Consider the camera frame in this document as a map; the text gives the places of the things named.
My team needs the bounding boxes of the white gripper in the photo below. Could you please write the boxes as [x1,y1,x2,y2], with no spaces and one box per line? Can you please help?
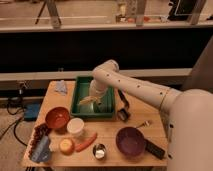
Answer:
[89,81,108,103]

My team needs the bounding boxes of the yellow banana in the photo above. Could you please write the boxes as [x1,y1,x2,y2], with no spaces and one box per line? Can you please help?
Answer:
[79,96,101,105]

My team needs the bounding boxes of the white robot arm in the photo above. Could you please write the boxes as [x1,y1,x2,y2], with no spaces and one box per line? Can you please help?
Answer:
[89,60,213,171]

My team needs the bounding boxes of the green plastic tray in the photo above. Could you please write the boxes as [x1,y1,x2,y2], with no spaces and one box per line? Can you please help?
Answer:
[71,76,115,119]

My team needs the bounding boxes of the white plastic cup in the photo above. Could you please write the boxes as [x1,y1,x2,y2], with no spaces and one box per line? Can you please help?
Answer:
[67,118,85,137]

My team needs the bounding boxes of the red-orange bowl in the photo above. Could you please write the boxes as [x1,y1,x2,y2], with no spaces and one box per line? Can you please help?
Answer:
[45,107,70,130]

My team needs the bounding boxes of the orange carrot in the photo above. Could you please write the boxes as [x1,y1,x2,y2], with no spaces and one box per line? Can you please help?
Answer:
[75,133,98,152]

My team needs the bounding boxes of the wooden table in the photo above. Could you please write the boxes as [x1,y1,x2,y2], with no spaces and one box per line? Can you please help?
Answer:
[21,80,169,168]

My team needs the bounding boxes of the purple bowl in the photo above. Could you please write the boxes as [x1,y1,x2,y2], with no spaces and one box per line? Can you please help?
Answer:
[115,127,146,158]

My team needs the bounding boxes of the small steel cup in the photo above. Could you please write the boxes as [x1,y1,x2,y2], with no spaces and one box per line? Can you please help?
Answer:
[93,144,106,160]

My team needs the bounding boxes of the yellow round fruit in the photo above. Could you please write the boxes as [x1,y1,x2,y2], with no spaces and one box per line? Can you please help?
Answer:
[59,138,74,155]

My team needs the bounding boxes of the dark red grapes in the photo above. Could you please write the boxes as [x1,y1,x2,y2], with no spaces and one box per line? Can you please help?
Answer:
[28,123,50,157]

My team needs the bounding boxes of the blue box on floor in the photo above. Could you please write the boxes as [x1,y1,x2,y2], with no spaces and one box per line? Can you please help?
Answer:
[24,103,41,121]

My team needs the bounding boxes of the black remote control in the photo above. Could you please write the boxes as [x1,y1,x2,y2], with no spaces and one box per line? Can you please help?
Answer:
[145,139,165,160]

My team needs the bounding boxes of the blue sponge cloth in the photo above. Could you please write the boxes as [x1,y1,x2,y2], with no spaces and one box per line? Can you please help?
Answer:
[30,136,51,163]

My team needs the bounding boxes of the black handled brush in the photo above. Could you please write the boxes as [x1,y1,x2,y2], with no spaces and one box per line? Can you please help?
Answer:
[117,90,130,122]

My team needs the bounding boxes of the black floor cable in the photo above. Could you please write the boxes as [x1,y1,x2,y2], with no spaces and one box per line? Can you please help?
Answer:
[0,96,29,148]

